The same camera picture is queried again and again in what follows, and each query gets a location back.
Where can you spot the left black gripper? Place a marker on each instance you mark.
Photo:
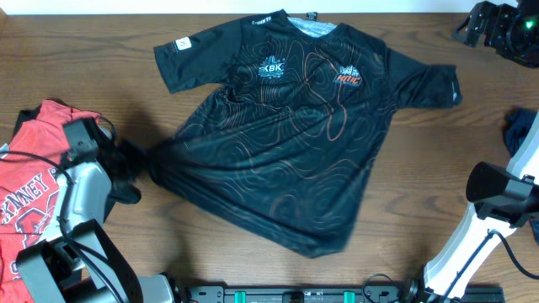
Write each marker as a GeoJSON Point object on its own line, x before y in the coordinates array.
{"type": "Point", "coordinates": [125, 180]}

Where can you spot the red printed t-shirt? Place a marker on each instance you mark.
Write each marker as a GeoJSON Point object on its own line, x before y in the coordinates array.
{"type": "Point", "coordinates": [28, 186]}

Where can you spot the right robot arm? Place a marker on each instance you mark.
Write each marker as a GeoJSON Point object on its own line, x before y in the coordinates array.
{"type": "Point", "coordinates": [500, 199]}

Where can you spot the black mounting rail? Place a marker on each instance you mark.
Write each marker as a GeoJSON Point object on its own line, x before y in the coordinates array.
{"type": "Point", "coordinates": [219, 294]}

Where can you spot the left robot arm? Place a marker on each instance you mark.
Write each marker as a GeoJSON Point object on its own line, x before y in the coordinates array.
{"type": "Point", "coordinates": [74, 260]}

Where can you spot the black orange-patterned jersey shirt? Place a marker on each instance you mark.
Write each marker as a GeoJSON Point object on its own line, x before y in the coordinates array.
{"type": "Point", "coordinates": [285, 145]}

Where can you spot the plain black garment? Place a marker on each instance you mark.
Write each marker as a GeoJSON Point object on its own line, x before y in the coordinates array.
{"type": "Point", "coordinates": [128, 165]}

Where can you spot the dark navy blue garment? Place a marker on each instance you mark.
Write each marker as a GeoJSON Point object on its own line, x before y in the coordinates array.
{"type": "Point", "coordinates": [521, 140]}

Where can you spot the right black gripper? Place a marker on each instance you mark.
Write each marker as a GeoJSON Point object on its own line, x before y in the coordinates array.
{"type": "Point", "coordinates": [505, 17]}

